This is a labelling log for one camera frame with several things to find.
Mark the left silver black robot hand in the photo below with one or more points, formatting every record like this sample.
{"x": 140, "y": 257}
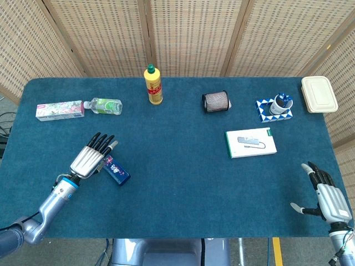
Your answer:
{"x": 86, "y": 162}

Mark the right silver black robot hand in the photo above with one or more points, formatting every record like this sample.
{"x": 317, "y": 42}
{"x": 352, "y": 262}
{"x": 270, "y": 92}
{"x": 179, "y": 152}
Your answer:
{"x": 332, "y": 199}

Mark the blue cardboard box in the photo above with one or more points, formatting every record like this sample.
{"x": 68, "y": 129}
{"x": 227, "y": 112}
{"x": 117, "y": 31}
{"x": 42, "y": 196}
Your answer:
{"x": 116, "y": 170}

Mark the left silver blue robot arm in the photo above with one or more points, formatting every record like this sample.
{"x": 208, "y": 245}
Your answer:
{"x": 52, "y": 202}

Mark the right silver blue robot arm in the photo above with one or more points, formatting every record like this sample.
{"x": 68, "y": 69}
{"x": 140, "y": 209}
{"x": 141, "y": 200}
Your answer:
{"x": 344, "y": 243}

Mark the floral toothpaste box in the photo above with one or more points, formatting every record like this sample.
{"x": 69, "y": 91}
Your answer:
{"x": 58, "y": 110}

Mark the clear water bottle green label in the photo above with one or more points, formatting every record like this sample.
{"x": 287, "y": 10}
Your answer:
{"x": 106, "y": 106}

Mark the blue felt table cover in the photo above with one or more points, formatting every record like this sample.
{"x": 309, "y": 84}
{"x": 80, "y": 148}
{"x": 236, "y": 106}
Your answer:
{"x": 180, "y": 180}

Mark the white green adapter box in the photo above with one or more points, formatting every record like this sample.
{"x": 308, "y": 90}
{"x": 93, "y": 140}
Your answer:
{"x": 249, "y": 147}

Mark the yellow bottle green cap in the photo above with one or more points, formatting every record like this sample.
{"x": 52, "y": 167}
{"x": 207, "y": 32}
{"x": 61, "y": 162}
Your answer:
{"x": 155, "y": 91}

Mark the beige lidded food container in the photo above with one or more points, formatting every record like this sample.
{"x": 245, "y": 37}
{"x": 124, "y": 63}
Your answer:
{"x": 319, "y": 94}

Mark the white paper cup blue logo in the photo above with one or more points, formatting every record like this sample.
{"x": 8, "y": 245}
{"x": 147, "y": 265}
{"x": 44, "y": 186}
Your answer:
{"x": 276, "y": 108}

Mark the blue foil snack wrapper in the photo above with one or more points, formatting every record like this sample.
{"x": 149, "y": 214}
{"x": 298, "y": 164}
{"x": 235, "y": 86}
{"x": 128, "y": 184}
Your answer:
{"x": 283, "y": 97}

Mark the blue white snake puzzle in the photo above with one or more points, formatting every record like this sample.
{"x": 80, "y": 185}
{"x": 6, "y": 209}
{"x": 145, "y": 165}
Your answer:
{"x": 260, "y": 110}

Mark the grey blue robot torso base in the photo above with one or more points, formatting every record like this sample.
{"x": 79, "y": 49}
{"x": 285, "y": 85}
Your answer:
{"x": 166, "y": 252}

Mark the black mesh pen holder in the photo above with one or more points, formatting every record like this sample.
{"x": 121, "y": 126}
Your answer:
{"x": 216, "y": 101}

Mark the woven bamboo folding screen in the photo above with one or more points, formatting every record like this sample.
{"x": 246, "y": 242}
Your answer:
{"x": 194, "y": 33}

